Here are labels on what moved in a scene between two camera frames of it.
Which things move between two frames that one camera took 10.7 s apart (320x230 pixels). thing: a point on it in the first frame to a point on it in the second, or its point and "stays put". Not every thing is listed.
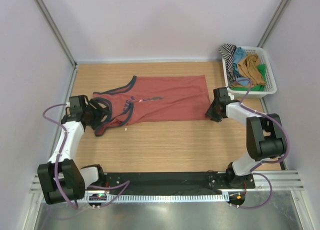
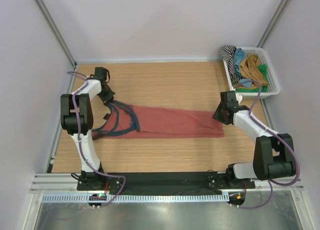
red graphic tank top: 145,99 to 125,121
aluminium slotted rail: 152,198 stays put
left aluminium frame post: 53,28 stays put
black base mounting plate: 180,181 stays put
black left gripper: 99,113 to 108,98
